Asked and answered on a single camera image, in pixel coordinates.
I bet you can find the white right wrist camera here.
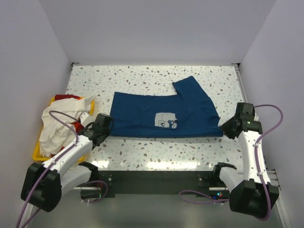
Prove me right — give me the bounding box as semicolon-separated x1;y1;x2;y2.
254;113;259;121

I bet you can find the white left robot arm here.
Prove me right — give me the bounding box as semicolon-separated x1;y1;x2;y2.
20;114;114;212

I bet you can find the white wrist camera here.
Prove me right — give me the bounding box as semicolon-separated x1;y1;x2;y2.
79;112;95;127
254;113;259;121

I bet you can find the white t-shirt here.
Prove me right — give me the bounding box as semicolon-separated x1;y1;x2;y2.
39;95;95;158

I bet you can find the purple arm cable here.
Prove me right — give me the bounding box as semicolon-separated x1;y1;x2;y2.
178;104;285;220
16;110;109;228

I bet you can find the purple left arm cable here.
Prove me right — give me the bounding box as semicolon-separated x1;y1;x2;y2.
16;110;109;228

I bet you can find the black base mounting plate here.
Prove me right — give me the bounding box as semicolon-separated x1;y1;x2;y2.
96;171;229;200

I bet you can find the aluminium frame rail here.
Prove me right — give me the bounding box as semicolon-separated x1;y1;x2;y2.
73;170;281;190

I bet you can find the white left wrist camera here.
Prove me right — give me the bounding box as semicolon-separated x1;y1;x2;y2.
79;112;95;127

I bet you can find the blue Mickey Mouse t-shirt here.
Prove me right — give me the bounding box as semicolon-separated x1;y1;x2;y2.
110;76;223;138

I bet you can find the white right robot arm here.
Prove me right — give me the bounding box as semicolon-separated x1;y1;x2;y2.
210;103;279;220

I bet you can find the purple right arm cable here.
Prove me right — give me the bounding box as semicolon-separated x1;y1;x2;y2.
178;104;285;220

